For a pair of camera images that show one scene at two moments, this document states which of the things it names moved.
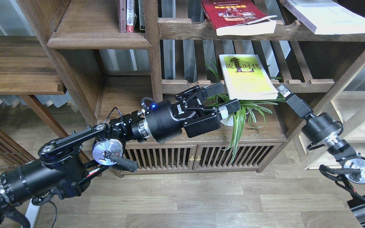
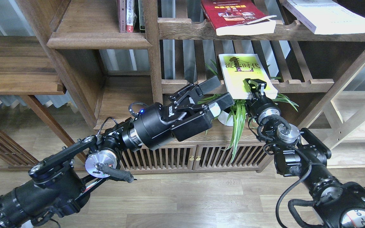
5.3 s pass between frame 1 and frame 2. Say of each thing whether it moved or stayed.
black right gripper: moved
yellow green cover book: stayed
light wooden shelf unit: stayed
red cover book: stayed
